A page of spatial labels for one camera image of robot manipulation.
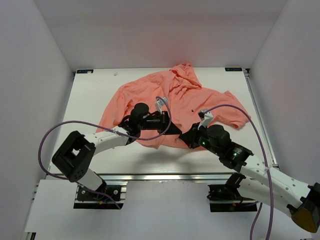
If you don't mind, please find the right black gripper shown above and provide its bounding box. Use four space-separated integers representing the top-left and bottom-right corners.
179 122 222 157

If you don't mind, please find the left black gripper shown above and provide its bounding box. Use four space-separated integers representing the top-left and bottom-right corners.
138 111 182 136

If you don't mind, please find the salmon pink jacket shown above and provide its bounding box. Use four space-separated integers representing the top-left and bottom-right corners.
99 62 248 133

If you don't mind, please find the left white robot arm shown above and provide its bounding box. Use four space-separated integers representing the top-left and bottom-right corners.
52 103 182 200

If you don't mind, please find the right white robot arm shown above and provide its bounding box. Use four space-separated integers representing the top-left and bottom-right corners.
179 124 320 233

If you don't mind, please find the right blue corner label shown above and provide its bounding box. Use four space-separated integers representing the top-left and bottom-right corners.
224 67 243 72

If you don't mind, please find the blue corner label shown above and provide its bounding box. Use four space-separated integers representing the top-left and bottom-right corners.
224 67 243 72
76 69 94 74

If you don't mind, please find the left blue corner label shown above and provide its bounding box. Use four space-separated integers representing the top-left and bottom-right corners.
76 69 94 74

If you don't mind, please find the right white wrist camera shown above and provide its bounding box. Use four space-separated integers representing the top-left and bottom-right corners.
197 109 214 130

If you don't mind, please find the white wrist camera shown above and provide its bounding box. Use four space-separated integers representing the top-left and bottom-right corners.
155 96 169 113
197 109 214 130

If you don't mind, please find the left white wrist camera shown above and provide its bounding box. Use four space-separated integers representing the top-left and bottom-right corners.
155 96 169 113

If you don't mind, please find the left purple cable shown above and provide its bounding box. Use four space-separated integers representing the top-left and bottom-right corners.
37 95 172 210

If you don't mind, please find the purple cable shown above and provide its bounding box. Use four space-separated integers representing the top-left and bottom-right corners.
198 103 275 240
37 95 172 210

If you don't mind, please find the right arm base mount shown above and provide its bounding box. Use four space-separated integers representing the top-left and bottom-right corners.
206 173 258 213

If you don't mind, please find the right aluminium rail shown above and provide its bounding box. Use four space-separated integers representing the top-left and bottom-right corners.
242 68 279 168

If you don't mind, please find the aluminium rail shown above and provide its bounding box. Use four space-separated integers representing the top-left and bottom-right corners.
46 172 251 183
242 68 279 168

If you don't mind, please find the front aluminium rail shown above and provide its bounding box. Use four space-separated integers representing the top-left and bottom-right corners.
46 172 251 183

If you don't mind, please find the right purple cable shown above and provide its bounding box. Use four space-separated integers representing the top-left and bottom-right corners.
198 103 275 240

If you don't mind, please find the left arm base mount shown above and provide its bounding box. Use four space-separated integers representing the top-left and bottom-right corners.
73 180 128 210

